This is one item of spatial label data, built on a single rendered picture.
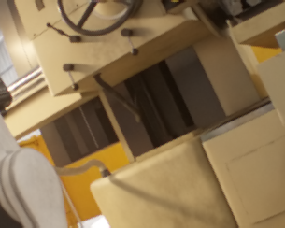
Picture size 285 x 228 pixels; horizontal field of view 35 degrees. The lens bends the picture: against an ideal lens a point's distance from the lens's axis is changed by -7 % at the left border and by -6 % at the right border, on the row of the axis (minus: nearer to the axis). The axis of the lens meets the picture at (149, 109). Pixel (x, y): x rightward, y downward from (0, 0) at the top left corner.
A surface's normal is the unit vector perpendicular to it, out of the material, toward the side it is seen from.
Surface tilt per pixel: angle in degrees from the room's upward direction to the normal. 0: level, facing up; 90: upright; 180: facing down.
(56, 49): 90
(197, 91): 90
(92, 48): 90
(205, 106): 90
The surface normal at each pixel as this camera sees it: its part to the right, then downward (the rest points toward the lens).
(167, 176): -0.37, 0.11
